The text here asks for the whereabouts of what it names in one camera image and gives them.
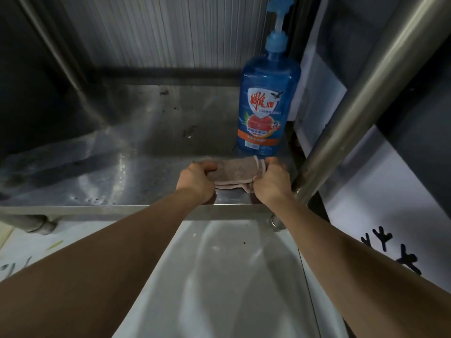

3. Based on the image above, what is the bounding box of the person's right forearm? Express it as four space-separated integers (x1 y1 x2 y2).
274 197 451 338

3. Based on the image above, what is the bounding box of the brown cloth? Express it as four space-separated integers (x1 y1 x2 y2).
206 155 267 194

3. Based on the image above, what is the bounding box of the person's right hand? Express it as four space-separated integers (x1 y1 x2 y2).
253 157 295 209

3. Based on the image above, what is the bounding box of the blue white container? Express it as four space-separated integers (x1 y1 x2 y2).
236 0 302 160

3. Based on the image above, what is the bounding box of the person's left hand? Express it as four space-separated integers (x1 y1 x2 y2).
175 161 218 205

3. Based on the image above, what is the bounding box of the stainless steel table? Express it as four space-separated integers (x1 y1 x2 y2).
0 0 451 236

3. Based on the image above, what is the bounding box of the person's left forearm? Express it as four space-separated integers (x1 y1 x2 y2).
0 188 205 338

